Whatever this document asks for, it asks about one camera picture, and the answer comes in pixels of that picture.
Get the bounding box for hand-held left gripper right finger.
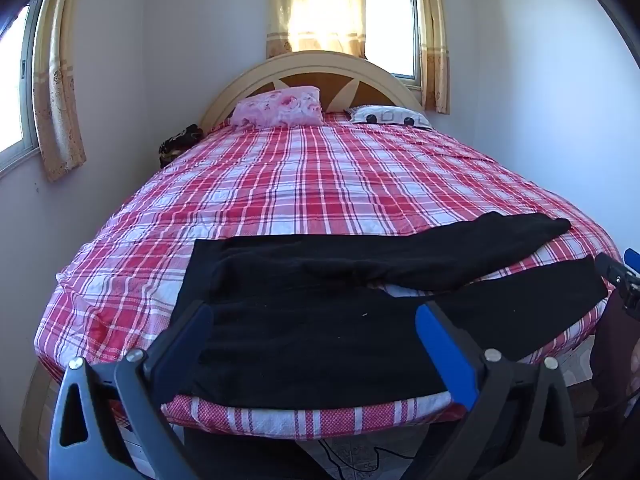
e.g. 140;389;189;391
400;301;586;480

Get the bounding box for beige sunlit curtain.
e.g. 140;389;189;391
265;0;368;60

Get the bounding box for white patterned pillow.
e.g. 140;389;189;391
347;105;433;128

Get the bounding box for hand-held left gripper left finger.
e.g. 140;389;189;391
47;300;216;480

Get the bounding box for black pants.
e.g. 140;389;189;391
170;211;610;407

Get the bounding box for dark cloth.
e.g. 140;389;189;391
159;125;204;168

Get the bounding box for beige wooden bed frame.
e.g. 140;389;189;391
19;360;66;461

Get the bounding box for beige wooden headboard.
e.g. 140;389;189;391
200;50;426;131

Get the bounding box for red plaid bed sheet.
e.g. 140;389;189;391
34;112;621;442

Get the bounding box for side window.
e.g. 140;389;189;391
0;0;43;173

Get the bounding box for person's dark maroon clothing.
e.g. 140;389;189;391
582;295;640;451

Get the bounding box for beige side window curtain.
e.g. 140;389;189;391
32;0;87;182

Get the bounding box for window behind headboard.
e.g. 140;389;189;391
364;0;421;86

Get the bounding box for pink floral pillow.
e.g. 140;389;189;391
230;86;323;128

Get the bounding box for black cable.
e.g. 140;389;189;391
320;440;416;480

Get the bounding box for beige narrow curtain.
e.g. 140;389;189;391
415;0;451;115

